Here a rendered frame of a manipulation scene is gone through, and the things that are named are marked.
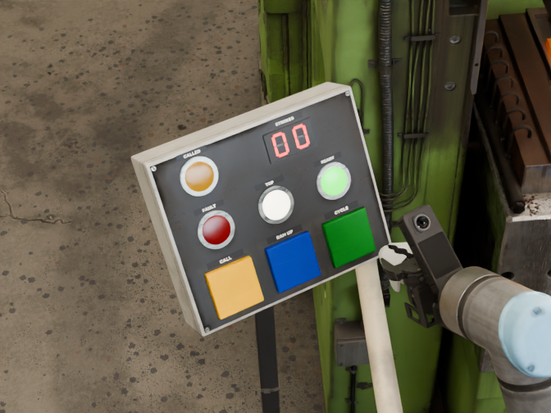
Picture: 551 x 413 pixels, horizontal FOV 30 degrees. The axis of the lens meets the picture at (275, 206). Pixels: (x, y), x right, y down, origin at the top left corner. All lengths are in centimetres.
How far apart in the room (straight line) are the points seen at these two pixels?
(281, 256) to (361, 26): 41
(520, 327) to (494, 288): 8
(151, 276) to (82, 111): 77
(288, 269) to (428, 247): 28
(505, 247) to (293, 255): 44
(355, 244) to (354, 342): 65
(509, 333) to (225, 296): 49
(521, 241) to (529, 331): 64
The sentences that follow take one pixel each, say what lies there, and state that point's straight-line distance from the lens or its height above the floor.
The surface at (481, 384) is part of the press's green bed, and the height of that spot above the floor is 42.
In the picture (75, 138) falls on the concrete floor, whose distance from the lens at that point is 337.
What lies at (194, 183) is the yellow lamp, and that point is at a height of 116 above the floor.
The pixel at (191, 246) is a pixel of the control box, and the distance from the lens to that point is 150.
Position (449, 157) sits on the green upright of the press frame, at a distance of 194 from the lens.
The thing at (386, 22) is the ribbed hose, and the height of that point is 121.
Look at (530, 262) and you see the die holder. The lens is 188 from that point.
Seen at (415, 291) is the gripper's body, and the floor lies 112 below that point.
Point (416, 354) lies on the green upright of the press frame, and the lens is 238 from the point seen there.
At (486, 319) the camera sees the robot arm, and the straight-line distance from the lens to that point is 124.
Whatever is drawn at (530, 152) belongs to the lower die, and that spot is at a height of 98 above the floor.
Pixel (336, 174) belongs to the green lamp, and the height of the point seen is 110.
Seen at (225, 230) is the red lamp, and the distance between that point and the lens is 151.
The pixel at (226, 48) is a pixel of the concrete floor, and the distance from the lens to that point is 365.
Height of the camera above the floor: 219
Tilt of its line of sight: 46 degrees down
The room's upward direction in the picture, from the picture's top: 3 degrees counter-clockwise
